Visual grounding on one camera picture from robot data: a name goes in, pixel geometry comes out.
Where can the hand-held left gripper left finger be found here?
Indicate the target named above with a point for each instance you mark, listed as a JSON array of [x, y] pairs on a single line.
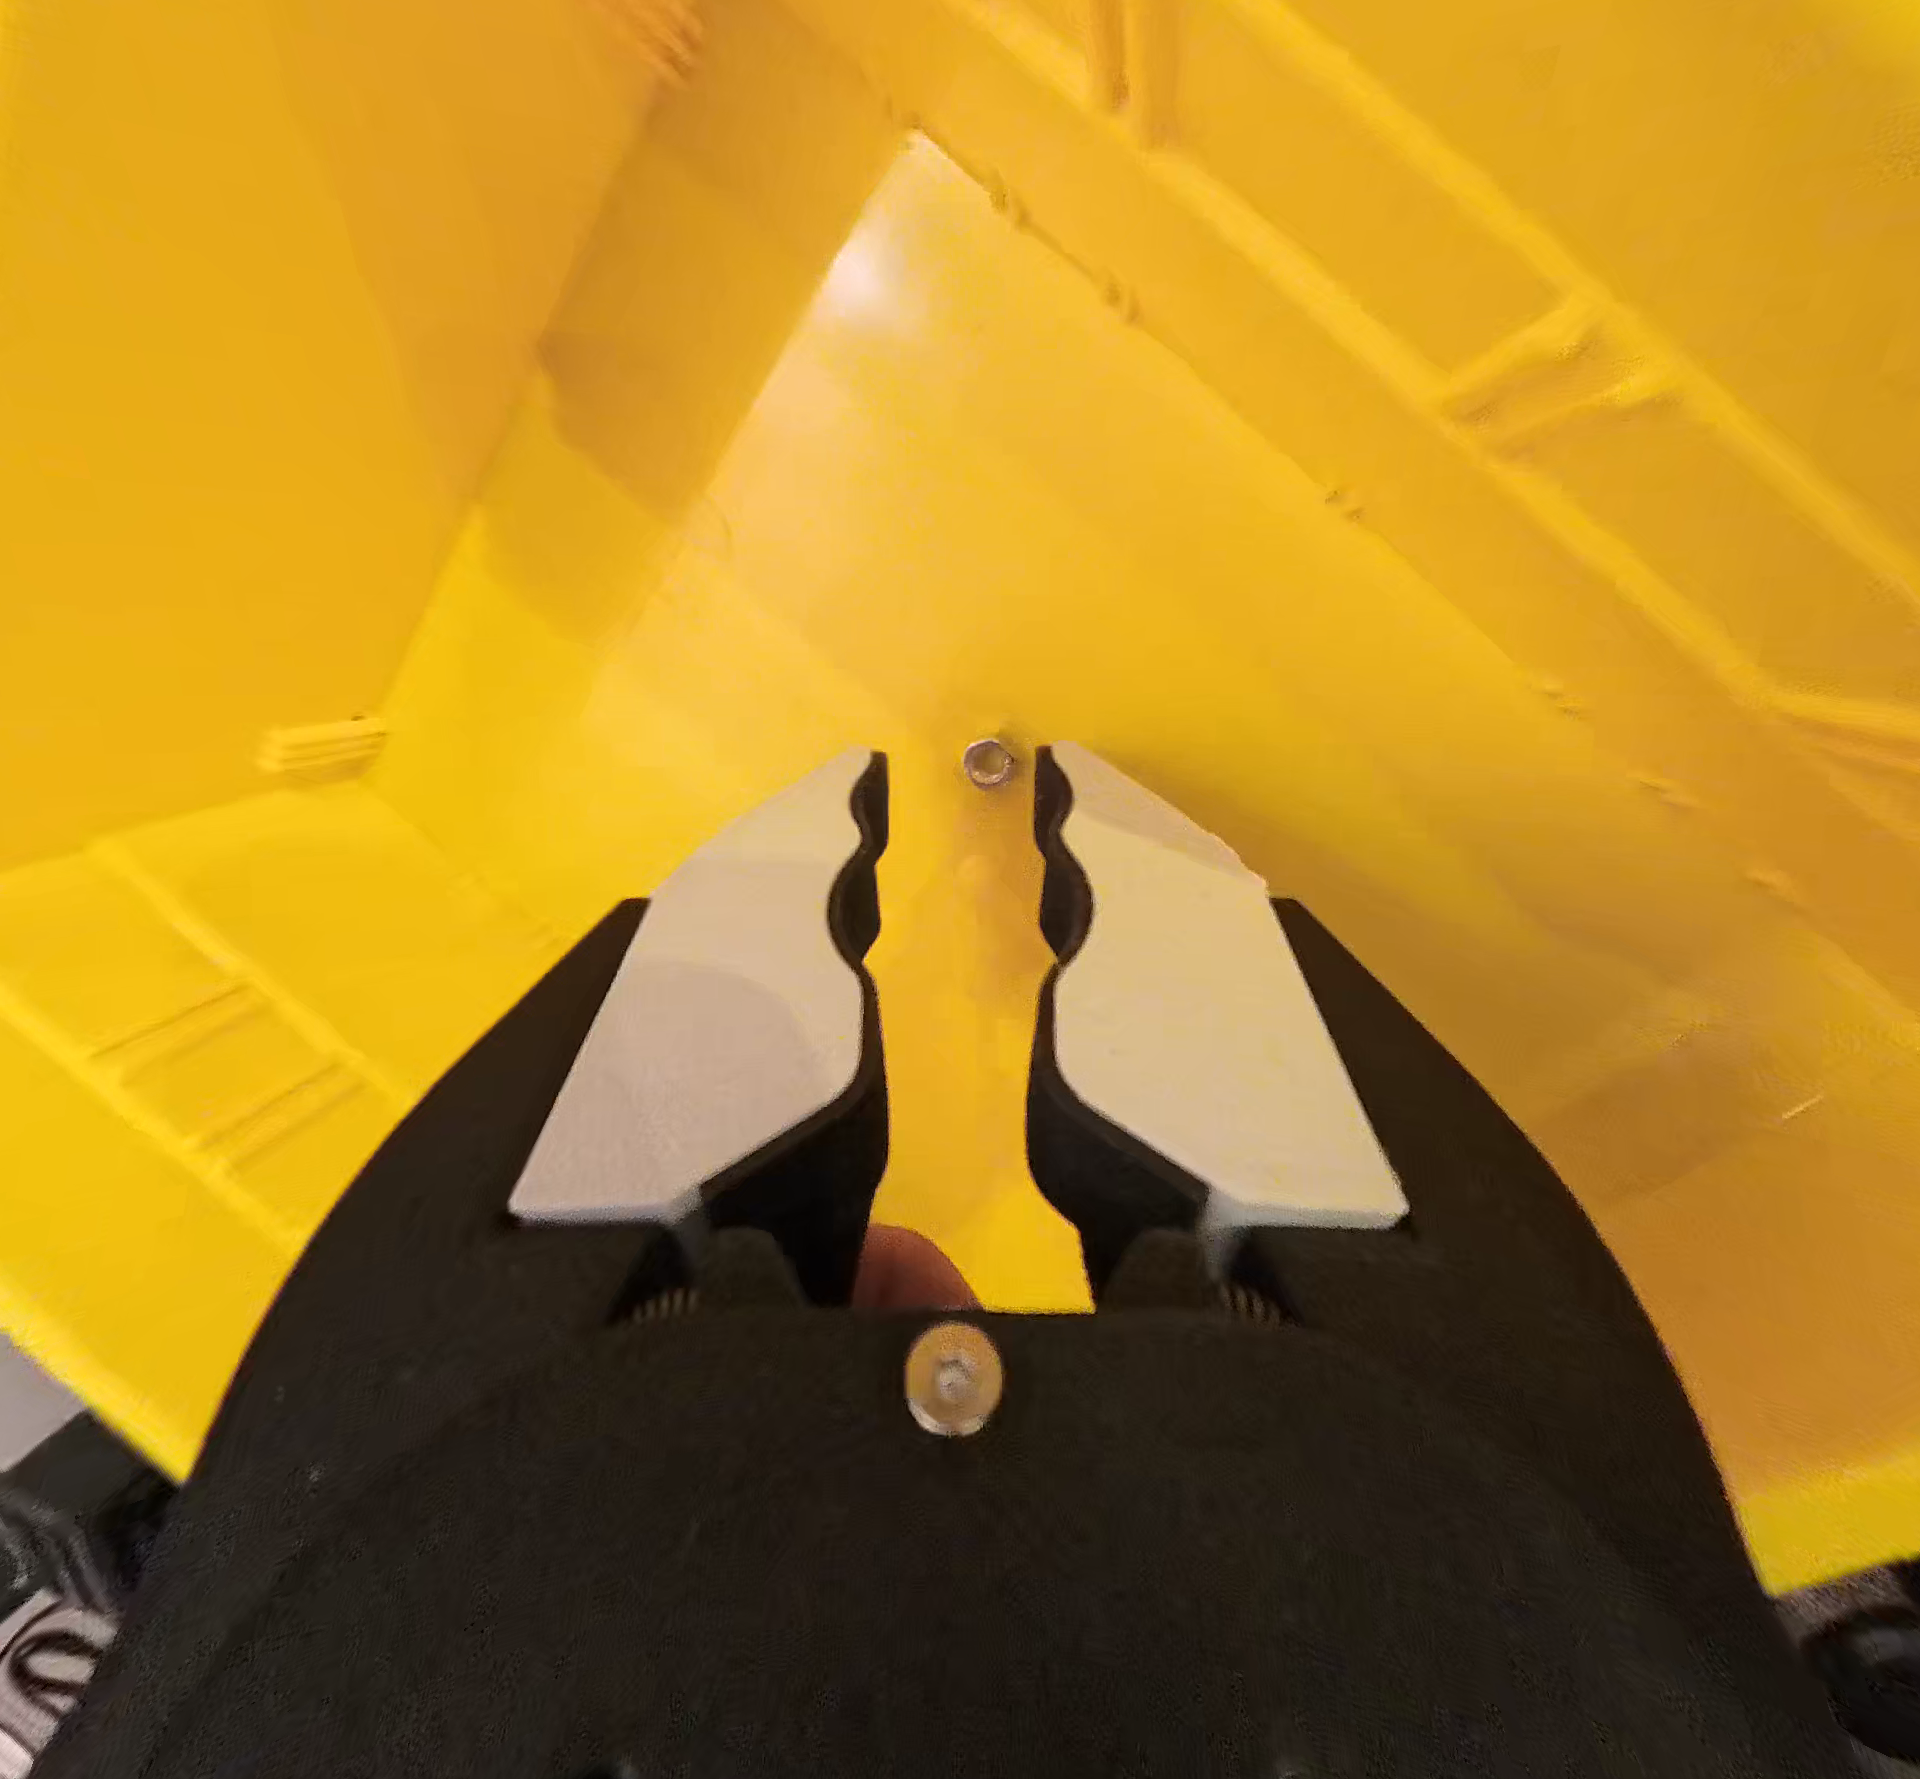
[[705, 1045]]

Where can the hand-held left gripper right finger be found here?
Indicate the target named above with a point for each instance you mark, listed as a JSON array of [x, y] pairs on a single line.
[[1199, 1045]]

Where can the small metal nut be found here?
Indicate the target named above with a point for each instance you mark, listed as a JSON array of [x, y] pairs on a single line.
[[988, 763]]

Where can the yellow plastic bin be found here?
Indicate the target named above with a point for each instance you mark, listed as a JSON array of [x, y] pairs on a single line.
[[1140, 489]]

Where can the person's left hand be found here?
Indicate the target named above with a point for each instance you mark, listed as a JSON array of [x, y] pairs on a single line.
[[913, 1272]]

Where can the black white patterned mat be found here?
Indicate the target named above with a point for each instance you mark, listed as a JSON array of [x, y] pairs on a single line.
[[55, 1613]]

